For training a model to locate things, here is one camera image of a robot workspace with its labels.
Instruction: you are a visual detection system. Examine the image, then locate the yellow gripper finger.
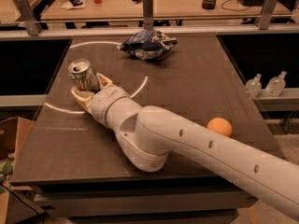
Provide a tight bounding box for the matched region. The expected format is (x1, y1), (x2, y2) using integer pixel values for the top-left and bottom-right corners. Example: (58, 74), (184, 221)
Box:
(96, 73), (113, 90)
(71, 87), (94, 114)

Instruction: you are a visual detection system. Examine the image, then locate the middle metal bracket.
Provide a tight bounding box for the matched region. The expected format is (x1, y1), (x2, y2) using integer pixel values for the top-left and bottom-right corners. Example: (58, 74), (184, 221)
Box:
(143, 0), (153, 30)

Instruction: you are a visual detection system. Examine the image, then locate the left metal bracket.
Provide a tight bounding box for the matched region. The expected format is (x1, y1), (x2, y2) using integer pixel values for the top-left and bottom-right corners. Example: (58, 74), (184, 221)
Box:
(14, 0), (42, 36)

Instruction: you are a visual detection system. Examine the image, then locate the orange fruit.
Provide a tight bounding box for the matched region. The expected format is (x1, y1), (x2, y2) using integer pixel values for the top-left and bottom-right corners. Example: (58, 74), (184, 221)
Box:
(206, 118), (233, 137)

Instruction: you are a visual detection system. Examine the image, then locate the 7up soda can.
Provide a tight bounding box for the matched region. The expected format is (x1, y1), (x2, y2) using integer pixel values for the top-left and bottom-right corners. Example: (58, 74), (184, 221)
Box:
(68, 59), (100, 92)

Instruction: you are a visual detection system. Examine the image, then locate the black cable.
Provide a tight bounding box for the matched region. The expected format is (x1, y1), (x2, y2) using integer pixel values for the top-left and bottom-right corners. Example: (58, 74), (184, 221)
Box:
(0, 182), (47, 224)

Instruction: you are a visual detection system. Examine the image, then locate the cardboard box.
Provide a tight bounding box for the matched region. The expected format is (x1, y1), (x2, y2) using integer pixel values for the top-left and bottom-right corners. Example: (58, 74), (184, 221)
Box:
(0, 117), (45, 224)

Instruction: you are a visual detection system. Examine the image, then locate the black mesh pen cup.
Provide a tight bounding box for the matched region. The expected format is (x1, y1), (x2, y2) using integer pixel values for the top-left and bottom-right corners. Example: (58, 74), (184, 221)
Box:
(202, 0), (217, 9)

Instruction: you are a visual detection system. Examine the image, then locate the clear sanitizer bottle right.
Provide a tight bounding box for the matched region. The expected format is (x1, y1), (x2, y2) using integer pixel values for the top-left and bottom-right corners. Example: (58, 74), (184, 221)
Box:
(265, 71), (287, 96)

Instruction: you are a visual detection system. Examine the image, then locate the grey drawer cabinet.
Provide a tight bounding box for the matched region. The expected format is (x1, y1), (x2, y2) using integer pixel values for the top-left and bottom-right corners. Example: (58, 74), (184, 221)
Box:
(35, 176), (257, 217)

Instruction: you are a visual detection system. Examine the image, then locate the metal bracket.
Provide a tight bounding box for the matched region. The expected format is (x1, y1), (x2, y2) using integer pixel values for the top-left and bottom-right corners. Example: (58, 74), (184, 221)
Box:
(143, 0), (153, 30)
(14, 0), (42, 36)
(255, 0), (278, 30)

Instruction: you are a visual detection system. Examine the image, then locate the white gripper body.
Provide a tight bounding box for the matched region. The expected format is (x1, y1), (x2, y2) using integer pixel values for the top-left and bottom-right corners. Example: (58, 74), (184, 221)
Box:
(91, 86), (129, 127)

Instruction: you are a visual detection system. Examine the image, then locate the blue chip bag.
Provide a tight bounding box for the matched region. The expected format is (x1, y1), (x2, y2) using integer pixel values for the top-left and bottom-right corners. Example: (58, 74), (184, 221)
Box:
(118, 30), (177, 61)

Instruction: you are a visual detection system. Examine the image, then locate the right metal bracket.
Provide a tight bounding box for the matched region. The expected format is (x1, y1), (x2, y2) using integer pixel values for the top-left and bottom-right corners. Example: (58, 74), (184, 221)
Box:
(255, 0), (278, 30)

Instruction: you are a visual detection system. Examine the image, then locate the clear sanitizer bottle left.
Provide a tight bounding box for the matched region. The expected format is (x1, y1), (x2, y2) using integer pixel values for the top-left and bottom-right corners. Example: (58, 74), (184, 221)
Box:
(246, 74), (262, 99)

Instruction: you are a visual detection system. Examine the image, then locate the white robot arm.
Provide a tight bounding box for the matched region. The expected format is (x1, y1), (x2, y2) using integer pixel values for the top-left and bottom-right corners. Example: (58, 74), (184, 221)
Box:
(70, 73), (299, 220)

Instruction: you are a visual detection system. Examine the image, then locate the clear sanitizer bottle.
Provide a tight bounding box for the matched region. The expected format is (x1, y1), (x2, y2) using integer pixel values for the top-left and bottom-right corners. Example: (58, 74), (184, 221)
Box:
(246, 74), (262, 99)
(265, 71), (287, 96)

